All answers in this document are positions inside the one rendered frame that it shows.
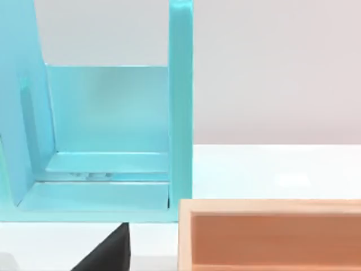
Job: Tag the shallow salmon-coloured box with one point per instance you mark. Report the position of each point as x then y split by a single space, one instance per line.
270 240

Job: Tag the light blue rack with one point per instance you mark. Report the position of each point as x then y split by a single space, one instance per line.
112 118

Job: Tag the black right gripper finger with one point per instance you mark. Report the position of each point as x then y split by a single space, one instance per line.
112 251

